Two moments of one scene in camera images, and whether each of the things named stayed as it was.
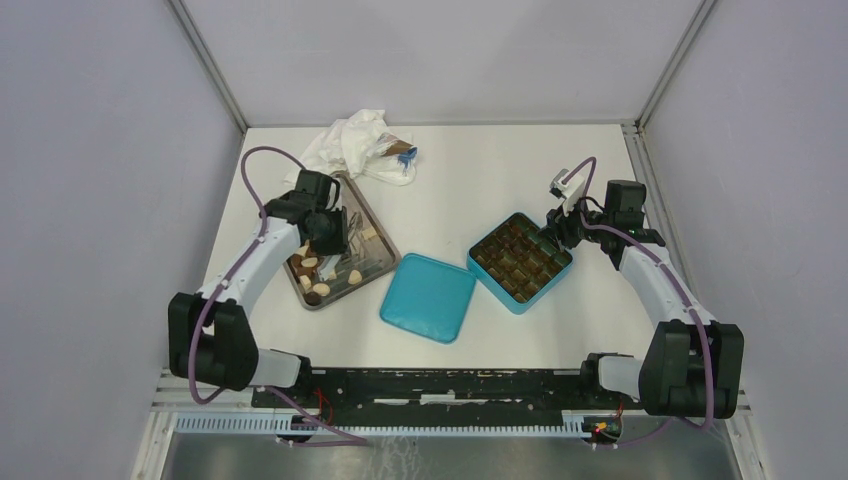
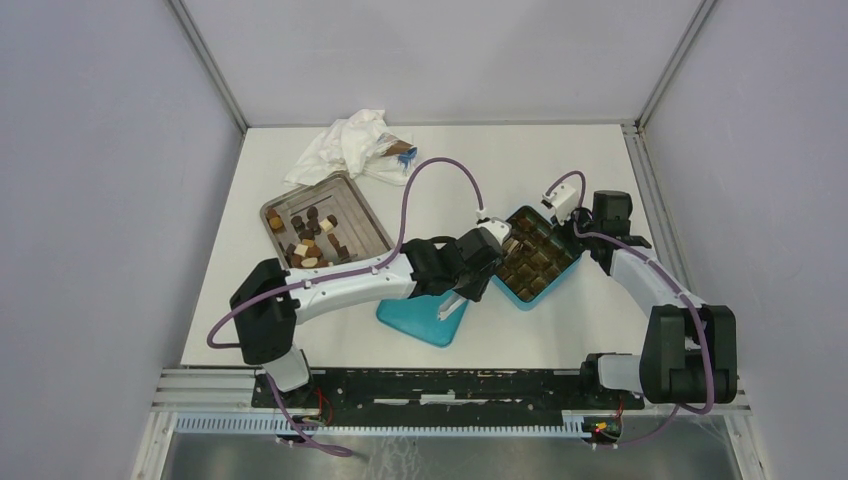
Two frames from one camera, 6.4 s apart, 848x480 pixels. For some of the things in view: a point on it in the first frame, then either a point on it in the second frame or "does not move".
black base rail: x=443 y=397 does not move
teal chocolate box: x=516 y=263 does not move
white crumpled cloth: x=350 y=148 does not move
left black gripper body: x=332 y=235 -> x=473 y=286
